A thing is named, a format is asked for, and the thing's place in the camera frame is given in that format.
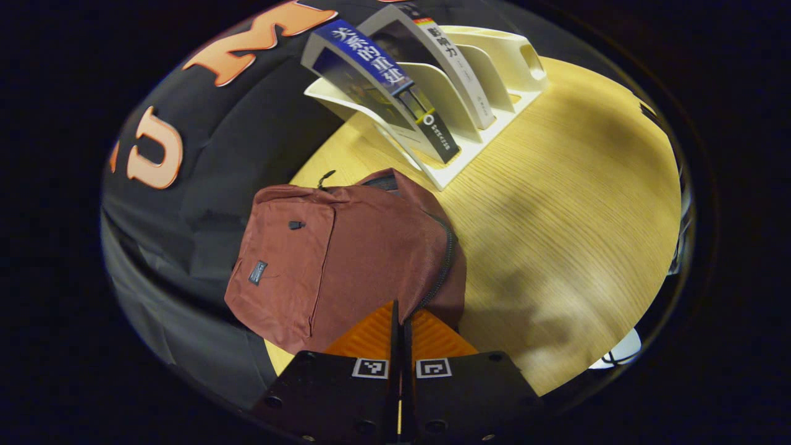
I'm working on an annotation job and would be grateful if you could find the white bookshelf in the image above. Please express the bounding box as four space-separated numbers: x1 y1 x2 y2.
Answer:
303 25 549 191

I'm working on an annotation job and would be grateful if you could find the blue spine book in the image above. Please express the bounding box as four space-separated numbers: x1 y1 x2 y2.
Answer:
301 19 462 165

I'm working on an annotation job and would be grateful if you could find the white spine book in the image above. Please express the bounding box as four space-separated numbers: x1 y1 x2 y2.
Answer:
357 3 497 131

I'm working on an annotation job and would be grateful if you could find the maroon schoolbag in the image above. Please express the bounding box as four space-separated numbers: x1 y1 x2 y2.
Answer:
224 167 468 354

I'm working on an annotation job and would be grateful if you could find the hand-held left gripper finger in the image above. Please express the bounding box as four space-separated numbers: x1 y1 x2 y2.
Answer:
403 309 544 445
250 300 402 445

